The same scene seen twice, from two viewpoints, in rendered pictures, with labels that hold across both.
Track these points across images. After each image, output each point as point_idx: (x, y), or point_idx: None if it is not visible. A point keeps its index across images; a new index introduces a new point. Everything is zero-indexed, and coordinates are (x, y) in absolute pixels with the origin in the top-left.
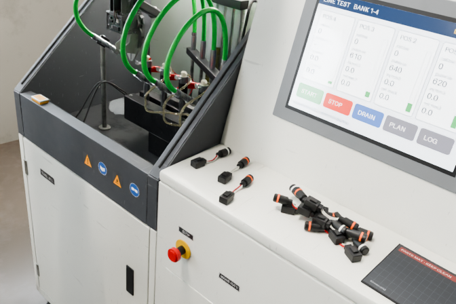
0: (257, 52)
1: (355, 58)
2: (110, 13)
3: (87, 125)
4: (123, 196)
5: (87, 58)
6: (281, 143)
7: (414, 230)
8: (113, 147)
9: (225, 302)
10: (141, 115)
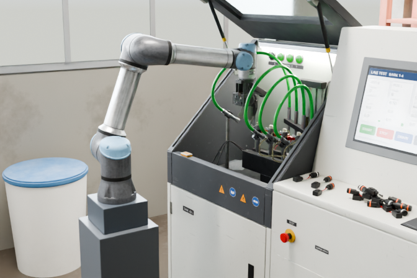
0: (332, 109)
1: (393, 104)
2: (235, 94)
3: (220, 166)
4: (247, 208)
5: (213, 130)
6: (352, 164)
7: None
8: (240, 176)
9: (320, 267)
10: (255, 162)
